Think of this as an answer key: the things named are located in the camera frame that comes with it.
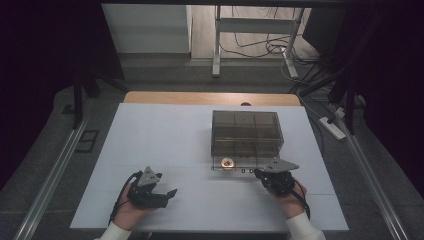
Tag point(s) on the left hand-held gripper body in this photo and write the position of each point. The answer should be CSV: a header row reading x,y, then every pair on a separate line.
x,y
143,193

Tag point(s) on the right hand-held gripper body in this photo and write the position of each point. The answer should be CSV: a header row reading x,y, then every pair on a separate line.
x,y
276,183

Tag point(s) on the transparent drawer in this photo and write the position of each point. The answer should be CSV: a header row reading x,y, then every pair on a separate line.
x,y
246,164

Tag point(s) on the round yellow badge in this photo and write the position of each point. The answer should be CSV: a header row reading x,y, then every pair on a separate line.
x,y
227,163

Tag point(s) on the smoky transparent drawer box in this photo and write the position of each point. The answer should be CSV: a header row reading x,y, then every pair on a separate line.
x,y
246,130

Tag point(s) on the person's left hand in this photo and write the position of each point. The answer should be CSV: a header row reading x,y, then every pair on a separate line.
x,y
131,215

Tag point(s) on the person's right hand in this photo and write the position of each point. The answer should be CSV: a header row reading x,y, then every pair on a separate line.
x,y
293,203

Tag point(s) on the white power strip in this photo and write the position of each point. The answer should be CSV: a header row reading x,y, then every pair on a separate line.
x,y
333,129

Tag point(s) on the black stand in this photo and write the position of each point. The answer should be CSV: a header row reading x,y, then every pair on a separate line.
x,y
350,106
77,100

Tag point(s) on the white cabinet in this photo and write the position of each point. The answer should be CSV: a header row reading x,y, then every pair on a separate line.
x,y
146,30

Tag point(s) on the dark curtain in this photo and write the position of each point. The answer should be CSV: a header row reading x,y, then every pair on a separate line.
x,y
393,83
40,66

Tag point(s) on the aluminium rail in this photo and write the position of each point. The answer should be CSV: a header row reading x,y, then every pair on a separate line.
x,y
50,185
376,186

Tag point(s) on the white desk frame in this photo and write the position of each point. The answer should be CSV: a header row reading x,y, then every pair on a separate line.
x,y
256,25

